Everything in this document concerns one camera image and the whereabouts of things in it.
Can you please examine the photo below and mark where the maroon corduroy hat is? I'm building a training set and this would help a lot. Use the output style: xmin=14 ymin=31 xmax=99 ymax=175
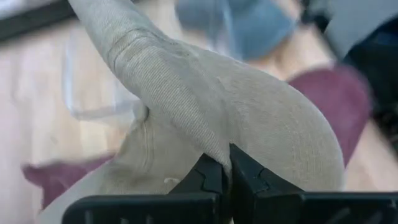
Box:
xmin=21 ymin=64 xmax=373 ymax=210

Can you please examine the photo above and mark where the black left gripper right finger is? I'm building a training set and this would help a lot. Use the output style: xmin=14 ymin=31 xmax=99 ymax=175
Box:
xmin=229 ymin=142 xmax=398 ymax=224

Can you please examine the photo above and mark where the black table frame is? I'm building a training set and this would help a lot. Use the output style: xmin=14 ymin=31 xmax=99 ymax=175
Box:
xmin=0 ymin=0 xmax=78 ymax=43

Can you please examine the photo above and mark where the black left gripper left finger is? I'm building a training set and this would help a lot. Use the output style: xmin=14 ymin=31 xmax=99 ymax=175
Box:
xmin=62 ymin=154 xmax=230 ymax=224

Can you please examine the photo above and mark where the blue hat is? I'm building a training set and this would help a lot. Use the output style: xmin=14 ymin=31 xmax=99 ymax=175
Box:
xmin=175 ymin=0 xmax=298 ymax=62

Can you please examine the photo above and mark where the grey hat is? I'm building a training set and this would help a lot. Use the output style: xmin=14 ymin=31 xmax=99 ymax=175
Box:
xmin=322 ymin=0 xmax=398 ymax=60

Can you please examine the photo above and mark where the clear plastic container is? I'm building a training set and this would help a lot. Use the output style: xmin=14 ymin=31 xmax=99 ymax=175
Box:
xmin=61 ymin=0 xmax=245 ymax=123

